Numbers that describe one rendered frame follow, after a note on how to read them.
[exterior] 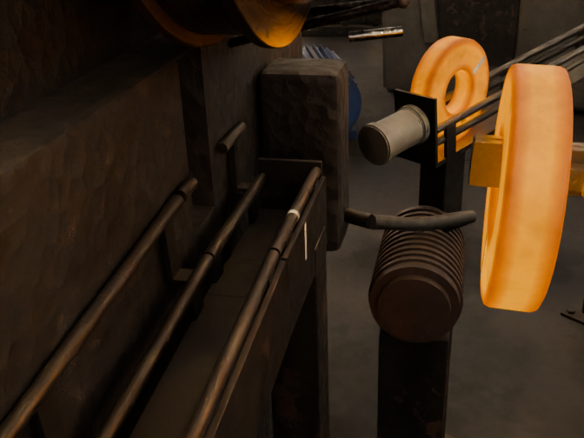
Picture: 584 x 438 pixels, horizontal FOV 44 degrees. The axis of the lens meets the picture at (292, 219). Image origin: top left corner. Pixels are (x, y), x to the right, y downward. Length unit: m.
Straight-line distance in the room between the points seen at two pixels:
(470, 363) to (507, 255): 1.29
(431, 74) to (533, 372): 0.85
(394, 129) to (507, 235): 0.61
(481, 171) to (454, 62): 0.63
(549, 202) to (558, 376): 1.31
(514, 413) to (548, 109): 1.21
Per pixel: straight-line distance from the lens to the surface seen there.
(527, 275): 0.43
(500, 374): 1.69
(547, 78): 0.45
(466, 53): 1.12
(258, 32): 0.55
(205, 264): 0.65
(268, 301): 0.60
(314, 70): 0.88
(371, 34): 0.72
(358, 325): 1.81
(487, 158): 0.47
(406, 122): 1.04
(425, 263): 1.00
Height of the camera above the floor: 1.02
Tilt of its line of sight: 26 degrees down
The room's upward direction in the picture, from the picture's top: 2 degrees counter-clockwise
